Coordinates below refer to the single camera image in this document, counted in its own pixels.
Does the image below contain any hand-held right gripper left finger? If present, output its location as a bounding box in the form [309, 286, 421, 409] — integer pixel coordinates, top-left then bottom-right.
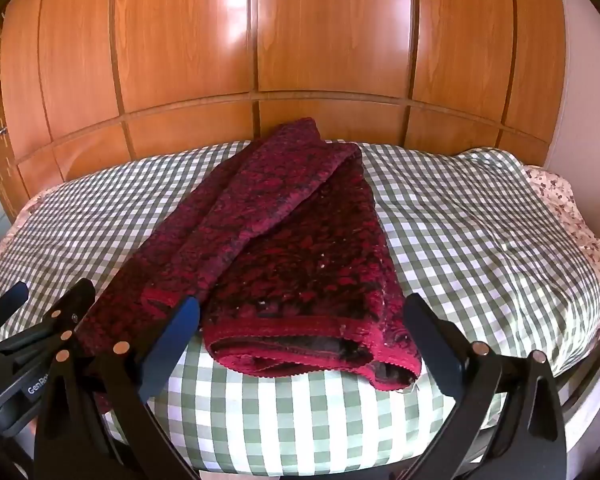
[32, 296, 202, 480]

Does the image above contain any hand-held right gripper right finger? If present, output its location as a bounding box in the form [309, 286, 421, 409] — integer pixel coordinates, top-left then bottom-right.
[402, 292, 568, 480]

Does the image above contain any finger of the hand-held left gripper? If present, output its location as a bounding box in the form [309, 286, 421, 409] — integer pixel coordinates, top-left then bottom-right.
[0, 281, 30, 343]
[0, 278, 97, 361]

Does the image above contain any dark red patterned garment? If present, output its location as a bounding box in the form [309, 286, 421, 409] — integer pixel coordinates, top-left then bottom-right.
[75, 117, 423, 413]

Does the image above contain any green white checked bedsheet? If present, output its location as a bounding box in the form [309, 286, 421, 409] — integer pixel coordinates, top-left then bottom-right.
[0, 140, 600, 471]

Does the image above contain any white mattress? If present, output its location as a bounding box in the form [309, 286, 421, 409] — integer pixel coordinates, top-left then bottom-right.
[480, 280, 600, 441]

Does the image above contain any floral pillow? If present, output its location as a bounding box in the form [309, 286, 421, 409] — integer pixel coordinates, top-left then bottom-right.
[522, 165, 600, 311]

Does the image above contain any wooden wardrobe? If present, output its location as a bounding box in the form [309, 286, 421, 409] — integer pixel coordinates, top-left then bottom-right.
[0, 0, 568, 211]

